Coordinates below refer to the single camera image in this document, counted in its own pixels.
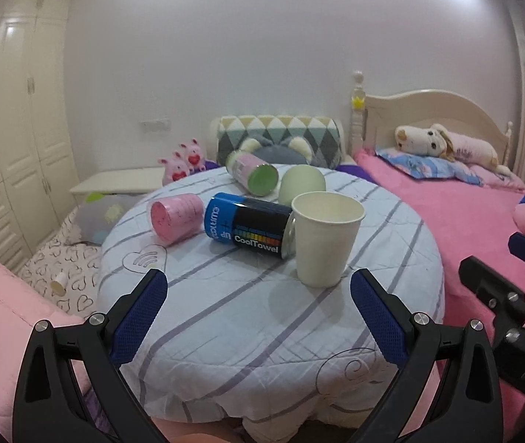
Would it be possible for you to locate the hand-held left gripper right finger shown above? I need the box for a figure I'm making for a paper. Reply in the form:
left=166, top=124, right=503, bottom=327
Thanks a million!
left=350, top=268, right=504, bottom=443

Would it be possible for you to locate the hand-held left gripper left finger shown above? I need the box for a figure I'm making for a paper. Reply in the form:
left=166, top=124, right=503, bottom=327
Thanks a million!
left=13, top=268, right=169, bottom=443

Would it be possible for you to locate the pale green cup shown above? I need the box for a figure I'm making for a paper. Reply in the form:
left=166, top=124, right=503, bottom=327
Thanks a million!
left=278, top=165, right=327, bottom=206

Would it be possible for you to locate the white paper cup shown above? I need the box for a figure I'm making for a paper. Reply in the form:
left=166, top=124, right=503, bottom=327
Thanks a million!
left=291, top=192, right=366, bottom=288

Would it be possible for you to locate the pink bed blanket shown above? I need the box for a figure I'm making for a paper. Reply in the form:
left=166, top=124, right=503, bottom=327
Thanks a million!
left=354, top=150, right=525, bottom=443

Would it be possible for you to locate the heart print sheet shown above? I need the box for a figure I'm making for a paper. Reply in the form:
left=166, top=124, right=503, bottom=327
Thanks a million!
left=17, top=205, right=106, bottom=319

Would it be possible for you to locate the grey cushion with green patch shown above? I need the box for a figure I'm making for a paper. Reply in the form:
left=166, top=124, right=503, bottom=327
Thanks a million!
left=79, top=191, right=149, bottom=246

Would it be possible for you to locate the round table with striped cloth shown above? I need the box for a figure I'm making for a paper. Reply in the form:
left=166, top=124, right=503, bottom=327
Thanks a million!
left=96, top=163, right=446, bottom=435

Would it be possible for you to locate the blue printed pillow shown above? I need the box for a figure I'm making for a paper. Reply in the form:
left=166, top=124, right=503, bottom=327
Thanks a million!
left=375, top=147, right=485, bottom=186

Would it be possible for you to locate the white bedside table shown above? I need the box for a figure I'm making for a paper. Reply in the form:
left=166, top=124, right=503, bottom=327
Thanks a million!
left=69, top=167, right=167, bottom=195

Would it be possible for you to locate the cream plush dog toy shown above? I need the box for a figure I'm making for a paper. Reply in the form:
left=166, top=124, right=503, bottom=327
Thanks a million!
left=394, top=123, right=513, bottom=177

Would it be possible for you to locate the blue and black canister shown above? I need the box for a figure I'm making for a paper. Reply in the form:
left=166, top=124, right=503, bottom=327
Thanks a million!
left=204, top=192, right=298, bottom=260

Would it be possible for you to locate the pink pig plush toy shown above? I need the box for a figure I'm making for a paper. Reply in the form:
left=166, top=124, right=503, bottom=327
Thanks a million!
left=179, top=138, right=207, bottom=172
left=158, top=156, right=190, bottom=186

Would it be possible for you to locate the cream bed headboard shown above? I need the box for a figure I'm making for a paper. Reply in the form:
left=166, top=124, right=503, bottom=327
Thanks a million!
left=349, top=70, right=515, bottom=171

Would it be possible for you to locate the pink canister with green lid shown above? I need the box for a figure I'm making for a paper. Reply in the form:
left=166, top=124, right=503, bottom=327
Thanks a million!
left=225, top=150, right=279, bottom=196

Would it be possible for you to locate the diamond pattern pillow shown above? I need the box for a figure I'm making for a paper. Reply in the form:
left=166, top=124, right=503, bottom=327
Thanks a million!
left=216, top=115, right=347, bottom=171

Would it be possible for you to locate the grey bear cushion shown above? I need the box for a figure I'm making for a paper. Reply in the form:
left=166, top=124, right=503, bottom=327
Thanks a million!
left=238, top=135, right=312, bottom=167

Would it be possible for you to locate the cream wardrobe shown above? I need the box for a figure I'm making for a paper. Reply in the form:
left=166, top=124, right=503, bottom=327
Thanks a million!
left=0, top=0, right=81, bottom=268

